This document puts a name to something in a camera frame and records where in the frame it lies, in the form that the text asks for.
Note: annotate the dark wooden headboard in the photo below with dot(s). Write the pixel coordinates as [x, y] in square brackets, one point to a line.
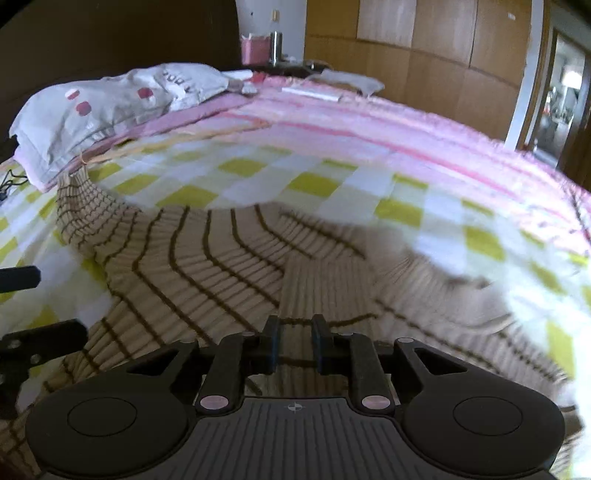
[115, 32]

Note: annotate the dark nightstand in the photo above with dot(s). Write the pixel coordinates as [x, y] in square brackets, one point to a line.
[286, 69]

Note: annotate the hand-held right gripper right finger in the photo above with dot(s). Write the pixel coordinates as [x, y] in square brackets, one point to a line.
[316, 344]

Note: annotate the metal thermos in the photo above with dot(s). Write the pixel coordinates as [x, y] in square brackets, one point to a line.
[276, 46]

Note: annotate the wooden wardrobe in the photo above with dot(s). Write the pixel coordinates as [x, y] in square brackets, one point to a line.
[415, 46]

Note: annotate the yellow white checked blanket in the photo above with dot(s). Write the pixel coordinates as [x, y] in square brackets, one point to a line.
[258, 170]

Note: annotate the pink striped quilt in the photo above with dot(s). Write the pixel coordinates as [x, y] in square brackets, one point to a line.
[369, 124]

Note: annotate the white crumpled cloth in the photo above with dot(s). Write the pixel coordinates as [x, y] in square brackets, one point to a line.
[351, 81]

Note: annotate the pink box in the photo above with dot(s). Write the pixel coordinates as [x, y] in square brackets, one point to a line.
[254, 48]

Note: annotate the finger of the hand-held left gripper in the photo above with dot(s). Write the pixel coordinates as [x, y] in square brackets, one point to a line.
[46, 341]
[18, 278]

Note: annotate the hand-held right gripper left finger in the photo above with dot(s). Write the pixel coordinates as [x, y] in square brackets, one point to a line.
[273, 344]

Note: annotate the white flat strip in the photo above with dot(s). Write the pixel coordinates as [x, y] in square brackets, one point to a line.
[309, 93]

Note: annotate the grey pillow with pink print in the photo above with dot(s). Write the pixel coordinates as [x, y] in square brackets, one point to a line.
[92, 106]

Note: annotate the beige brown-striped knit sweater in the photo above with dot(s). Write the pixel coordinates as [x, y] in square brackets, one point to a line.
[207, 258]

